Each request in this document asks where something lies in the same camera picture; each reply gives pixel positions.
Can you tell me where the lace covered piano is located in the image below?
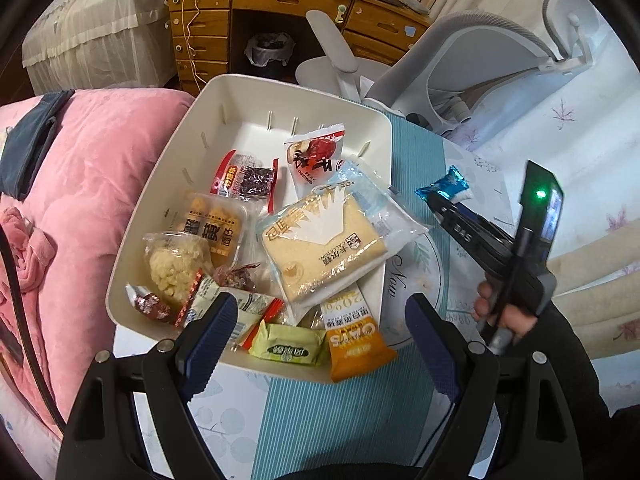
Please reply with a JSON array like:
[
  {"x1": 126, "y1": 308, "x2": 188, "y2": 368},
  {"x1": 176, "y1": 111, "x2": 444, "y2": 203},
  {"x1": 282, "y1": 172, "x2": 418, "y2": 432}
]
[{"x1": 22, "y1": 0, "x2": 176, "y2": 94}]

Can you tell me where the white plastic storage bin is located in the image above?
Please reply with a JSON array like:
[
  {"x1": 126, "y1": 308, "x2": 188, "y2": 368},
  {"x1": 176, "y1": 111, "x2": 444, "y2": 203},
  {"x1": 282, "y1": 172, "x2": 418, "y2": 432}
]
[{"x1": 104, "y1": 72, "x2": 394, "y2": 386}]

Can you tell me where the wooden desk with drawers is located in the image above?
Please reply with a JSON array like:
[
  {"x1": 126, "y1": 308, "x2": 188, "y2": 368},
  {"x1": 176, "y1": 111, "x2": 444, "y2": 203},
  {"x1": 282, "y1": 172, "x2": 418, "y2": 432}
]
[{"x1": 167, "y1": 0, "x2": 431, "y2": 96}]

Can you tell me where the red white cookie packet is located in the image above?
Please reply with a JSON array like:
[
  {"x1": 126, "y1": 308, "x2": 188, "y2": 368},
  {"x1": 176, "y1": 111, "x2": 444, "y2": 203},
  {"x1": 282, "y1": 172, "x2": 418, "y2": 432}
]
[{"x1": 175, "y1": 271, "x2": 284, "y2": 351}]

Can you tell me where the small red candy packet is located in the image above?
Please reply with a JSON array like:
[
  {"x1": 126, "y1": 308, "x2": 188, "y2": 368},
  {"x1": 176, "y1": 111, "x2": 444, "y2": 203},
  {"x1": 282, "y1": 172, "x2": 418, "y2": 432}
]
[{"x1": 125, "y1": 283, "x2": 172, "y2": 323}]

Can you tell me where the grey office chair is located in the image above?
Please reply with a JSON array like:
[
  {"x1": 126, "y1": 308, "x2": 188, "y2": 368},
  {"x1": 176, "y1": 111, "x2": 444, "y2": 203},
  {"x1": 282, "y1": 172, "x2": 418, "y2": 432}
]
[{"x1": 295, "y1": 0, "x2": 599, "y2": 139}]

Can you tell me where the floral ceramic plate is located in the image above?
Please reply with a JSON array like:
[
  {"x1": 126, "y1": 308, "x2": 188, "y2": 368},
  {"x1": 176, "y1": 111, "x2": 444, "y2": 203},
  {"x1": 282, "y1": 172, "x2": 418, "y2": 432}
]
[{"x1": 380, "y1": 234, "x2": 447, "y2": 350}]

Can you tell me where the person right hand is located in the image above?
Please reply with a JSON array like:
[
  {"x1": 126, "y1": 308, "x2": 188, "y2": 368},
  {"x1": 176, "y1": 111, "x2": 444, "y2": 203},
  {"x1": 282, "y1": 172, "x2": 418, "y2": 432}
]
[{"x1": 472, "y1": 281, "x2": 537, "y2": 340}]

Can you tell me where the bread slice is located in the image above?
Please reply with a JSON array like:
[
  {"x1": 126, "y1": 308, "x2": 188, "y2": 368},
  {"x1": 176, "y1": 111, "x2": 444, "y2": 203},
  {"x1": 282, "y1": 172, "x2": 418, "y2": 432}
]
[{"x1": 256, "y1": 160, "x2": 427, "y2": 312}]

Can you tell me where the red white date snack packet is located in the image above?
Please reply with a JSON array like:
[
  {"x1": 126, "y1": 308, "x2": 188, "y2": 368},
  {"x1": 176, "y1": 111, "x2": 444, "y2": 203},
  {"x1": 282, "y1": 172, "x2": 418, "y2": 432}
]
[{"x1": 284, "y1": 122, "x2": 346, "y2": 198}]

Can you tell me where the orange oats bar packet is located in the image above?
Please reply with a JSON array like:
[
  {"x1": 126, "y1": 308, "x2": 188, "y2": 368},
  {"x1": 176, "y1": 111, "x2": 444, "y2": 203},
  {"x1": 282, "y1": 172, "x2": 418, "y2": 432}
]
[{"x1": 320, "y1": 284, "x2": 397, "y2": 382}]

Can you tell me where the dark blue garment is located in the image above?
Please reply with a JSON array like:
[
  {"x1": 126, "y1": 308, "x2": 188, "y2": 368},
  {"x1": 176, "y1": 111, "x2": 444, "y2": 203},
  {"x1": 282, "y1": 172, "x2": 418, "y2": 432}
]
[{"x1": 1, "y1": 90, "x2": 75, "y2": 202}]

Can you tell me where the teal patterned tablecloth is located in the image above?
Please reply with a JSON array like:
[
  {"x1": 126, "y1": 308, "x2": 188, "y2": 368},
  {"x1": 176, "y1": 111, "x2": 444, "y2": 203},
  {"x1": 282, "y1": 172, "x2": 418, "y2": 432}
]
[{"x1": 112, "y1": 109, "x2": 522, "y2": 480}]

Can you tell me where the walnut date red packet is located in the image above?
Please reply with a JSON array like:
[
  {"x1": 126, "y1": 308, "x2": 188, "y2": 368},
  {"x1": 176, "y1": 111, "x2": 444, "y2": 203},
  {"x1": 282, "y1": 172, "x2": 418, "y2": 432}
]
[{"x1": 213, "y1": 263, "x2": 260, "y2": 292}]

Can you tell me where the green pastry packet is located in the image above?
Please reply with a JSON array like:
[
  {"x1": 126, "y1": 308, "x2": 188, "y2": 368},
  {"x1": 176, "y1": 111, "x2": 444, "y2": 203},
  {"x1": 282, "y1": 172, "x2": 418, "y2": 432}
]
[{"x1": 248, "y1": 322, "x2": 326, "y2": 365}]

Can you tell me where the popcorn cluster clear bag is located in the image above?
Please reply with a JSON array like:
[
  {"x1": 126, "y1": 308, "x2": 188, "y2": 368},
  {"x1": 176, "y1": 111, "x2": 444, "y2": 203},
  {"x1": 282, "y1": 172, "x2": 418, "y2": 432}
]
[{"x1": 143, "y1": 231, "x2": 214, "y2": 307}]

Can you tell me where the black cable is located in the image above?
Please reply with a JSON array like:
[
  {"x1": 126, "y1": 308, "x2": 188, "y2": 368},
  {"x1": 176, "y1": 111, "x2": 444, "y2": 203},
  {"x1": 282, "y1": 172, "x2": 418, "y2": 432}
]
[{"x1": 0, "y1": 224, "x2": 68, "y2": 434}]

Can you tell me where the dark date clear red packet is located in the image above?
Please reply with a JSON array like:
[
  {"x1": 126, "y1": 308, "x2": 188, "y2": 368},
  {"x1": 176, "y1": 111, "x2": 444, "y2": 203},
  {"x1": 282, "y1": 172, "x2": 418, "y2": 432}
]
[{"x1": 209, "y1": 150, "x2": 279, "y2": 214}]

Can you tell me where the blue snowflake snack packet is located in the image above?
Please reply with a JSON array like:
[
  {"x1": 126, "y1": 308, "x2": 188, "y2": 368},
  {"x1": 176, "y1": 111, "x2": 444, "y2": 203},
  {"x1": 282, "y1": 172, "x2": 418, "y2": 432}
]
[{"x1": 414, "y1": 165, "x2": 474, "y2": 204}]

